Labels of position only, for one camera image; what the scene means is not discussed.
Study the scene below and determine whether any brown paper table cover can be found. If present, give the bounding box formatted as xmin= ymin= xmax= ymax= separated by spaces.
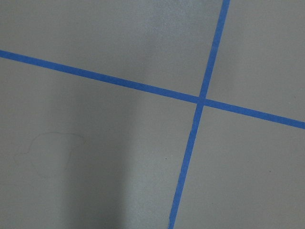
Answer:
xmin=0 ymin=0 xmax=305 ymax=229

